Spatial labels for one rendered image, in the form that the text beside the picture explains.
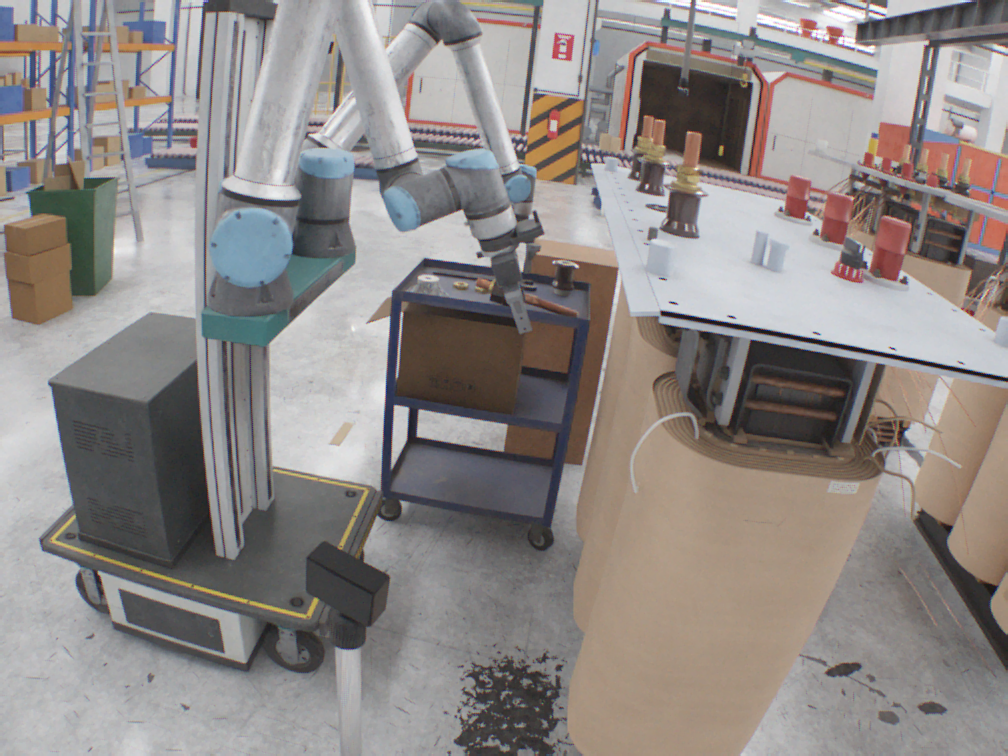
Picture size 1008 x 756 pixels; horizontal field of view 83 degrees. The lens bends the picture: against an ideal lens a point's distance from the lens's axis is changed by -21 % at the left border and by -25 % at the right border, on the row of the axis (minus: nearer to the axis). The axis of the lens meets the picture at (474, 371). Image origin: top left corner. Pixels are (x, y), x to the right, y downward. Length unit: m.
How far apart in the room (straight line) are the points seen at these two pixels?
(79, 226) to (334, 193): 3.53
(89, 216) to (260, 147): 3.97
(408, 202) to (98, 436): 1.04
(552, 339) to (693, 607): 1.86
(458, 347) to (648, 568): 1.27
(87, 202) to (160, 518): 3.50
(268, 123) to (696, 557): 1.05
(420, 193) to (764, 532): 0.86
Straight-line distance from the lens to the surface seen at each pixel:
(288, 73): 1.23
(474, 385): 2.42
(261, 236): 1.23
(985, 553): 3.01
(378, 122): 1.40
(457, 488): 2.73
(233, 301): 1.45
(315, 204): 1.86
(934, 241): 4.14
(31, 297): 4.86
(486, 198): 1.33
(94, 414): 1.86
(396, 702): 2.06
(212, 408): 1.77
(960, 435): 3.20
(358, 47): 1.39
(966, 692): 2.82
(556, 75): 11.89
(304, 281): 1.67
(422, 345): 2.40
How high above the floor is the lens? 1.61
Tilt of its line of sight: 24 degrees down
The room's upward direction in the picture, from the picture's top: 7 degrees clockwise
